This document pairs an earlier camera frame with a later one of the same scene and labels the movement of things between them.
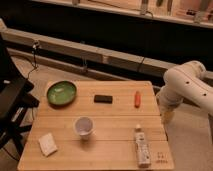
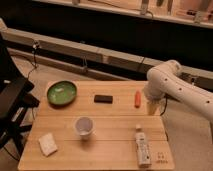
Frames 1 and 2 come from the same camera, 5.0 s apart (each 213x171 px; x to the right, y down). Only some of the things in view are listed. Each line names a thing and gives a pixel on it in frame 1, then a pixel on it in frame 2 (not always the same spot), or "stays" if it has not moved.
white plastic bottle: x=143 y=148 stays
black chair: x=16 y=101 stays
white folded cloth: x=48 y=144 stays
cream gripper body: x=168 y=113 → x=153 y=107
